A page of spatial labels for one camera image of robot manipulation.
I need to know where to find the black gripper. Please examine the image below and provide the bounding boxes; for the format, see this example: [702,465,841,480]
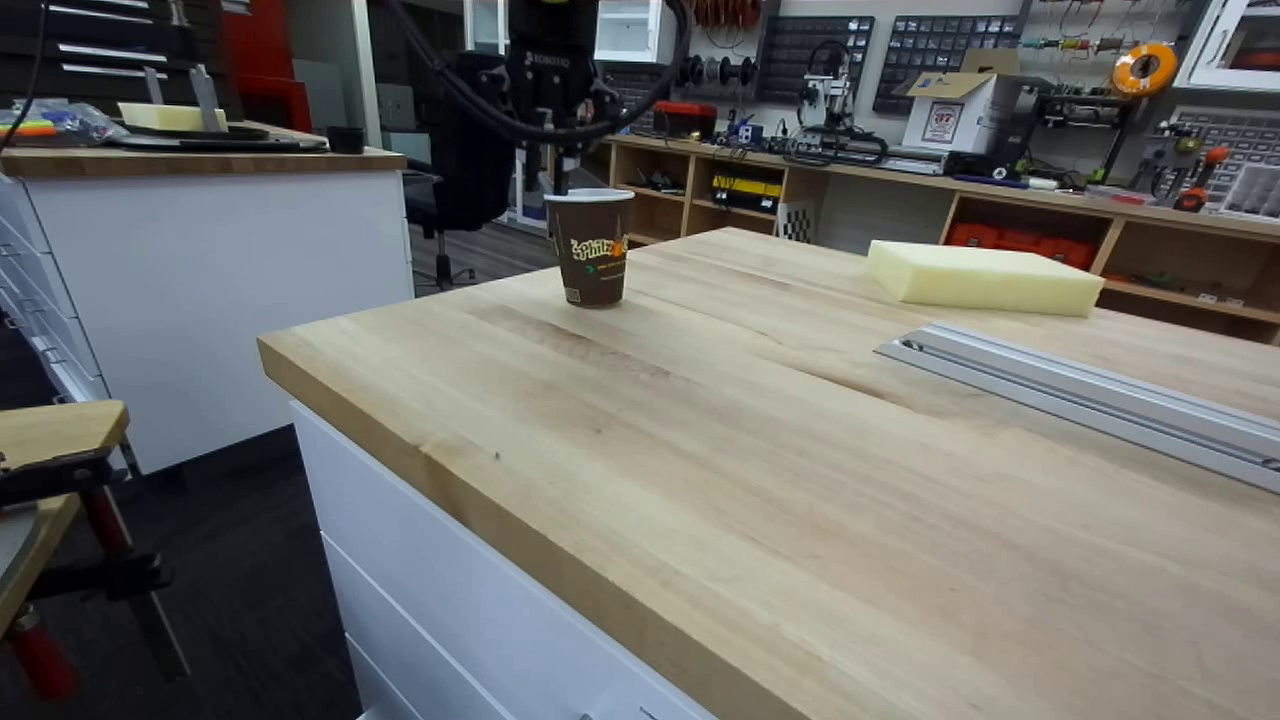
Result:
[503,0,600,124]

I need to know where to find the brown paper coffee cup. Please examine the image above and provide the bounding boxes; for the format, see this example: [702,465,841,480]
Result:
[540,183,641,310]

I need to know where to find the black office chair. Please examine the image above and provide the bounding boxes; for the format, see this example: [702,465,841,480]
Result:
[402,53,537,292]

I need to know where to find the yellow black tool case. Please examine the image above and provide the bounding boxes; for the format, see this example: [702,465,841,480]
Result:
[708,168,788,219]

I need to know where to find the red tool cabinet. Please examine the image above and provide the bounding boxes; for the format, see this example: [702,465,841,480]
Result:
[215,0,320,132]

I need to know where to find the yellow pad on workbench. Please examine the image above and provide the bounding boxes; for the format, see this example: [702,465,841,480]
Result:
[114,99,231,138]

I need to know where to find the open cardboard box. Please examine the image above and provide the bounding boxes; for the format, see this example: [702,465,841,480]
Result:
[902,66,1029,160]

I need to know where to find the white workbench with wooden top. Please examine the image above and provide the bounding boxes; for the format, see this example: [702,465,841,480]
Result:
[0,118,421,480]

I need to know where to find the long wooden shelf unit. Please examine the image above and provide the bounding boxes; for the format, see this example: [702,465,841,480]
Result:
[605,129,1280,349]

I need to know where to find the pale yellow foam block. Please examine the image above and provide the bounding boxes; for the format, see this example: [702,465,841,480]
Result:
[865,235,1108,320]

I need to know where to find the red storage bins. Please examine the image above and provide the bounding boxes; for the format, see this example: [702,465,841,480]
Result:
[945,216,1108,272]

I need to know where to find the white drawer cabinet under table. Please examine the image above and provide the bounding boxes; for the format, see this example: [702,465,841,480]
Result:
[283,394,716,720]

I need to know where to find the orange tape roll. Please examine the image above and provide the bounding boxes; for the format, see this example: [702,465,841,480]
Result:
[1108,34,1184,99]

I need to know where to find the white glass door cabinet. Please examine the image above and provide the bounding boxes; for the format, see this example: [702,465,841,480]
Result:
[1177,0,1280,94]

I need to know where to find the silver aluminium extrusion rail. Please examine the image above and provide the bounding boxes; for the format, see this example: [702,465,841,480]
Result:
[874,320,1280,499]

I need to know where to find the orange cordless drill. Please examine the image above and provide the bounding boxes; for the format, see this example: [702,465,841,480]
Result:
[1170,138,1235,216]

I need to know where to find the red handled clamp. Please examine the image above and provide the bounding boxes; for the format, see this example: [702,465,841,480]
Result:
[5,611,89,709]

